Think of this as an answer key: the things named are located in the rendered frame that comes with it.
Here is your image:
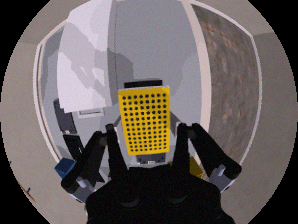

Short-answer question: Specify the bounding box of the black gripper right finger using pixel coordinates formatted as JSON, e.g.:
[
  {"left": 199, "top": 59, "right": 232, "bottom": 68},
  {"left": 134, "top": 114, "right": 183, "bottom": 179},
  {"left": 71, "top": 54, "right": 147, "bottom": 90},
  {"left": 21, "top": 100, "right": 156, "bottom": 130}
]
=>
[{"left": 165, "top": 111, "right": 242, "bottom": 203}]

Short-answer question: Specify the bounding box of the black multiwell plate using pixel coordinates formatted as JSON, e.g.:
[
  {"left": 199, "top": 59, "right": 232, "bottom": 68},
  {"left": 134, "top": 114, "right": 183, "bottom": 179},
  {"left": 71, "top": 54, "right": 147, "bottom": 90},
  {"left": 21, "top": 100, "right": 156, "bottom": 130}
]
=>
[{"left": 65, "top": 139, "right": 82, "bottom": 160}]

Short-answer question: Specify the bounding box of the yellow waste bin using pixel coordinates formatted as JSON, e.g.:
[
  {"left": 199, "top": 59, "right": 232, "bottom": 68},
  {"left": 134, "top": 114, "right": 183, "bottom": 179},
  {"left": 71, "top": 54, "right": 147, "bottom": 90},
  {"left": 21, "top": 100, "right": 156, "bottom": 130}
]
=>
[{"left": 167, "top": 156, "right": 203, "bottom": 178}]

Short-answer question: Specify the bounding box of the grey bench mat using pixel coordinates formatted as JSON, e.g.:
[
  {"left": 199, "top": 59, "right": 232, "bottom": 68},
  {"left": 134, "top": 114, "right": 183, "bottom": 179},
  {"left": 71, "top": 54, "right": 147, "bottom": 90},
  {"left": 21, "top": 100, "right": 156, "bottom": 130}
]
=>
[{"left": 41, "top": 0, "right": 202, "bottom": 170}]

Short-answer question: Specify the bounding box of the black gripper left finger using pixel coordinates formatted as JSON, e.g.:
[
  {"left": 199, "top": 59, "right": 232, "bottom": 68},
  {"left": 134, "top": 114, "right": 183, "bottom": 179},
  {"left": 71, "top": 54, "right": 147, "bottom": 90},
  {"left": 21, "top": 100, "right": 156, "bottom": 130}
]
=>
[{"left": 61, "top": 115, "right": 140, "bottom": 207}]

